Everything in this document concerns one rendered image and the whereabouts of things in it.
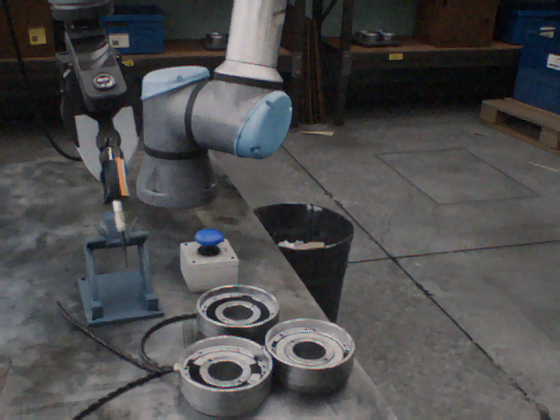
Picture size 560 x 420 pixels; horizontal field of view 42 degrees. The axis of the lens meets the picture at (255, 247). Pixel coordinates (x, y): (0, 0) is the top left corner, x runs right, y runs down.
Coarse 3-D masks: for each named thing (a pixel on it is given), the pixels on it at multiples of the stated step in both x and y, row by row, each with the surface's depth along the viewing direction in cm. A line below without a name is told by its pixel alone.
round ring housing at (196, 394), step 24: (216, 336) 86; (192, 360) 84; (216, 360) 84; (240, 360) 84; (264, 360) 84; (192, 384) 78; (216, 384) 79; (264, 384) 79; (216, 408) 78; (240, 408) 79
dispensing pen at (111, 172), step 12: (108, 144) 92; (108, 156) 92; (108, 168) 90; (108, 180) 90; (108, 192) 90; (120, 192) 90; (108, 204) 93; (120, 204) 91; (120, 216) 91; (120, 228) 91; (120, 240) 91
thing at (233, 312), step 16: (224, 288) 97; (240, 288) 97; (256, 288) 97; (208, 304) 95; (224, 304) 95; (240, 304) 95; (272, 304) 95; (208, 320) 89; (224, 320) 91; (240, 320) 96; (272, 320) 90; (208, 336) 90; (240, 336) 89; (256, 336) 89
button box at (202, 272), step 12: (180, 252) 107; (192, 252) 105; (204, 252) 104; (216, 252) 104; (228, 252) 105; (180, 264) 108; (192, 264) 101; (204, 264) 102; (216, 264) 102; (228, 264) 103; (192, 276) 102; (204, 276) 103; (216, 276) 103; (228, 276) 104; (192, 288) 103; (204, 288) 103
